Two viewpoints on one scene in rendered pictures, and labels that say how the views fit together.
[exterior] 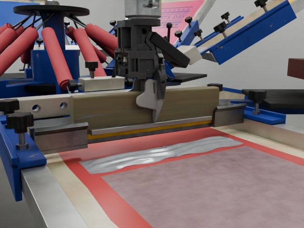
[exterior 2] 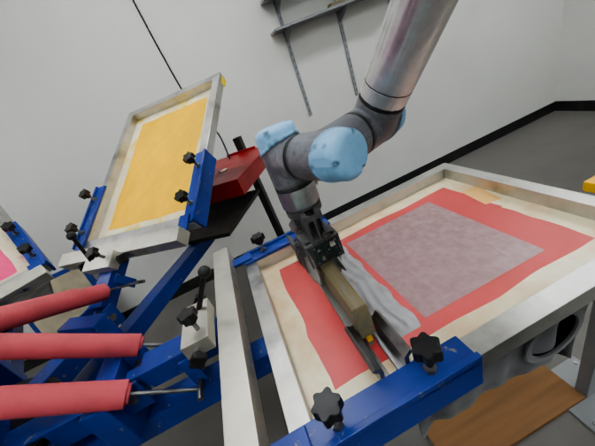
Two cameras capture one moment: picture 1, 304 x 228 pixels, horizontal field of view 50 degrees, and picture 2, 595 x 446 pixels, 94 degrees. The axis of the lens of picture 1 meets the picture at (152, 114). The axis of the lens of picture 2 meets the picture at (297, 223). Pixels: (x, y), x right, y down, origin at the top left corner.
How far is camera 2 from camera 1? 0.76 m
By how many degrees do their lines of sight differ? 65
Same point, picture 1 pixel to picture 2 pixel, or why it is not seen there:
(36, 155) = (449, 346)
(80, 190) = (459, 325)
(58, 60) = (61, 392)
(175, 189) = (438, 272)
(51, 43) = not seen: outside the picture
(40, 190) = (514, 325)
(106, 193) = (459, 307)
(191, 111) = not seen: hidden behind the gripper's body
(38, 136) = (405, 354)
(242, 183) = (419, 244)
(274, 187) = (421, 234)
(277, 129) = (336, 223)
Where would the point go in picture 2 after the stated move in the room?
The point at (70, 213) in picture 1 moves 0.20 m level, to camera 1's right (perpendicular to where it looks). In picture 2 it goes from (540, 296) to (492, 230)
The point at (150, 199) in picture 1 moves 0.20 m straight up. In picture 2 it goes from (459, 281) to (452, 200)
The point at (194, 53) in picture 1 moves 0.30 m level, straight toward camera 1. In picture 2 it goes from (182, 233) to (263, 220)
